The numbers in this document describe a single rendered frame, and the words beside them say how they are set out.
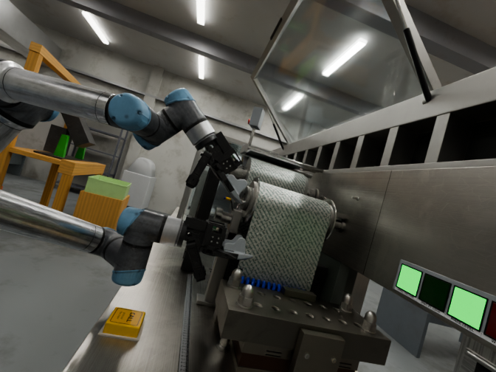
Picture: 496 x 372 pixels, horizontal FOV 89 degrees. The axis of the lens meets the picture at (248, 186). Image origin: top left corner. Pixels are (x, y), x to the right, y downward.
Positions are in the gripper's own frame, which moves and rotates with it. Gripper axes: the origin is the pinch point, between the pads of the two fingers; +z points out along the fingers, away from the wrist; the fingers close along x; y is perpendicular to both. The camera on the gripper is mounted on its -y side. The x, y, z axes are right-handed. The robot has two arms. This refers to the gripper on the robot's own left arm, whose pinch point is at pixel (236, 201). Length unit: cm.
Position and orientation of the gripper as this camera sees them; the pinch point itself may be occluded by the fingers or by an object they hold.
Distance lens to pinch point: 76.1
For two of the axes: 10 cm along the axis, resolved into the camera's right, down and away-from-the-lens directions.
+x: -2.0, -0.3, 9.8
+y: 8.2, -5.6, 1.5
